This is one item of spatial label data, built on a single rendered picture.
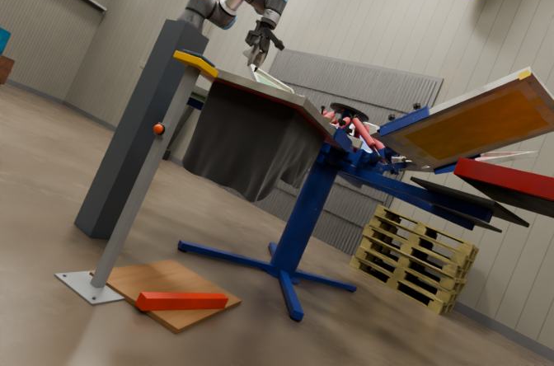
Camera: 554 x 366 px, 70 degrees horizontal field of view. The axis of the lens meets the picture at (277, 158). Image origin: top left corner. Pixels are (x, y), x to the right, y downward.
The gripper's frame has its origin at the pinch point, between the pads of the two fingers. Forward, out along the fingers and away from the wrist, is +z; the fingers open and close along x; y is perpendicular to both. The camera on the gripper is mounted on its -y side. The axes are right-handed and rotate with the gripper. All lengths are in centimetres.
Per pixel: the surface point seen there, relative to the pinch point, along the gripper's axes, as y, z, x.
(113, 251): 10, 89, 21
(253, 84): -4.7, 7.5, 1.9
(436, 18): 34, -275, -455
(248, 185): -15.9, 46.5, -8.7
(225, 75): 10.0, 7.6, 1.9
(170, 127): 10.1, 37.4, 20.3
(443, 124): -71, -23, -83
